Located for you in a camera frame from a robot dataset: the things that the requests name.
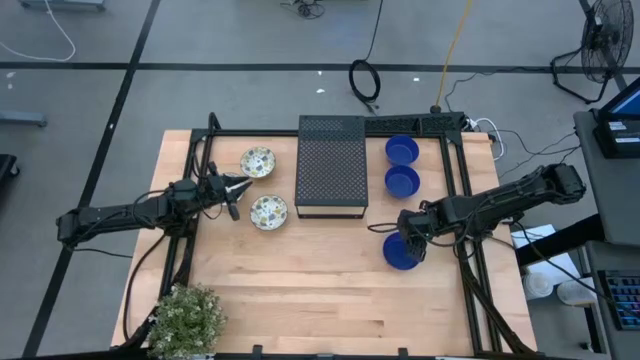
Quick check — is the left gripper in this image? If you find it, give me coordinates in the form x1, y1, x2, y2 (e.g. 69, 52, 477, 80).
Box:
197, 160, 254, 223

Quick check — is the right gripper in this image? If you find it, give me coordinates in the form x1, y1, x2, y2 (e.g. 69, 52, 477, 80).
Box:
397, 199, 442, 263

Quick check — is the blue plastic mini bowl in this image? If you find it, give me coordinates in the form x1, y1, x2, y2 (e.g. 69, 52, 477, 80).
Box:
383, 164, 422, 200
381, 230, 422, 272
384, 133, 421, 167

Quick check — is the black perforated electronics box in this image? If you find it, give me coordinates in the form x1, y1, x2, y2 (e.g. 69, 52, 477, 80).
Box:
363, 111, 467, 136

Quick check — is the white cup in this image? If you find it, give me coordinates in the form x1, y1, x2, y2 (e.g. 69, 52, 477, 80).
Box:
522, 270, 555, 301
555, 277, 598, 307

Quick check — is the small green potted plant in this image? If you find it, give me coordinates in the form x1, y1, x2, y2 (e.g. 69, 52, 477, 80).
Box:
146, 281, 229, 360

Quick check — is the black beam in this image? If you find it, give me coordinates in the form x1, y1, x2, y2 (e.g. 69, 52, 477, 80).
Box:
514, 213, 607, 269

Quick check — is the grey desk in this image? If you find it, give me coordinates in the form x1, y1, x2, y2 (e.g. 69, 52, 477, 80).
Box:
573, 108, 640, 247
583, 239, 640, 360

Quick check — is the backlit computer keyboard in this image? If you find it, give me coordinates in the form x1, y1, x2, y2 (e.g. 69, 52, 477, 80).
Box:
597, 269, 640, 332

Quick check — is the black device with labels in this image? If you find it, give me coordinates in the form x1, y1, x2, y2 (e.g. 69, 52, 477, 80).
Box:
592, 115, 640, 160

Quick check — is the grey floor bar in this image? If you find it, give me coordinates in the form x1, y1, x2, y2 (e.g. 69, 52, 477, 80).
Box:
0, 110, 49, 128

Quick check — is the black caster base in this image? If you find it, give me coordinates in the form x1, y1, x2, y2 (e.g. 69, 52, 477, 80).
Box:
0, 153, 22, 183

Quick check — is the grey cart base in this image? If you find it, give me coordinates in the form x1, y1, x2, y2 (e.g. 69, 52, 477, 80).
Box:
18, 0, 107, 12

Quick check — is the black computer monitor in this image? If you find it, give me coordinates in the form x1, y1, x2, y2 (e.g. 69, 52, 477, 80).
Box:
597, 74, 640, 121

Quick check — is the black floor fan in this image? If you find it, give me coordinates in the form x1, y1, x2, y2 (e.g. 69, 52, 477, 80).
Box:
549, 0, 636, 106

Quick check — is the thick black cable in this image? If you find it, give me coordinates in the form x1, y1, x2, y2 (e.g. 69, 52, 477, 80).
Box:
121, 230, 169, 347

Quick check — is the white looped cable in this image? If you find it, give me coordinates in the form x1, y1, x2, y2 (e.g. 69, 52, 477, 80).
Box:
469, 116, 507, 163

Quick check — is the black coiled floor cable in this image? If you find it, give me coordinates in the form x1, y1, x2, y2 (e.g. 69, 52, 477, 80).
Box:
347, 0, 385, 114

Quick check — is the black cable tangle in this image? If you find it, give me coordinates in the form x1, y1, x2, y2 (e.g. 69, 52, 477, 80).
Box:
279, 0, 327, 21

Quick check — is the yellow cable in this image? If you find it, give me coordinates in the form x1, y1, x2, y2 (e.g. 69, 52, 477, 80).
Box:
432, 0, 474, 112

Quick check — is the white floor cable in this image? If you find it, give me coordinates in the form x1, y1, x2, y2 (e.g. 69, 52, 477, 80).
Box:
0, 0, 78, 64

